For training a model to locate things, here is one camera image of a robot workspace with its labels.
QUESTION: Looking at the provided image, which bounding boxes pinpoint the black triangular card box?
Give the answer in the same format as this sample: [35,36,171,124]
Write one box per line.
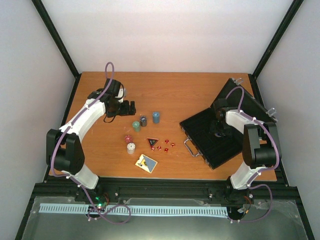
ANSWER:
[146,137,159,149]

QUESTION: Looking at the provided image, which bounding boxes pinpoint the playing card deck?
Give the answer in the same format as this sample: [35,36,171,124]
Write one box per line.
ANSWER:
[135,154,158,174]

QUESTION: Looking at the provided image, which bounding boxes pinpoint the white poker chip stack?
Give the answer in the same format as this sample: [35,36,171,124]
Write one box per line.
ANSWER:
[127,142,136,155]

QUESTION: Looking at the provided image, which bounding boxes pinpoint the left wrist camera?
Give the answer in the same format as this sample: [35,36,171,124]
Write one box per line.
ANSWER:
[117,87,126,102]

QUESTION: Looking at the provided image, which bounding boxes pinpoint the blue poker chip stack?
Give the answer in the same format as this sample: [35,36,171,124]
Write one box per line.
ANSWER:
[152,111,160,124]

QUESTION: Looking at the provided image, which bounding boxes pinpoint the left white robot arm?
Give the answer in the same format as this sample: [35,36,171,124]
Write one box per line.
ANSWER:
[46,78,136,202]

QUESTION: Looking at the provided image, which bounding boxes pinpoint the black poker set case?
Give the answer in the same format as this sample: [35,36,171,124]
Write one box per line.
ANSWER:
[179,78,281,169]

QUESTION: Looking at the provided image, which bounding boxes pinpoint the black aluminium base frame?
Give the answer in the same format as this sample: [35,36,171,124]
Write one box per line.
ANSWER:
[15,177,315,240]

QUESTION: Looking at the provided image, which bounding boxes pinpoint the green poker chip stack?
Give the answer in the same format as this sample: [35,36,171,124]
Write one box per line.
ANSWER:
[132,121,141,132]

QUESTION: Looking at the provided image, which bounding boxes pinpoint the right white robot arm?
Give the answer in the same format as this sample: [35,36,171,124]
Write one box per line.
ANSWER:
[210,98,281,201]

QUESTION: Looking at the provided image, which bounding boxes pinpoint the black poker chip stack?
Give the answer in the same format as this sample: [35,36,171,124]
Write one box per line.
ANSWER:
[139,115,148,127]

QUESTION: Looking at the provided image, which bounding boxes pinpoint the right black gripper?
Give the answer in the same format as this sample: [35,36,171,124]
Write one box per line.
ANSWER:
[209,119,235,139]

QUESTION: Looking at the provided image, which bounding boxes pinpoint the red poker chip stack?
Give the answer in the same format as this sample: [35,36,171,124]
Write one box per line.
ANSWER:
[125,135,133,144]

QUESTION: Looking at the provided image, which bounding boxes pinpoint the light blue cable duct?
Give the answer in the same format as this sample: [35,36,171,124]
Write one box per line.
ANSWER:
[38,203,228,218]

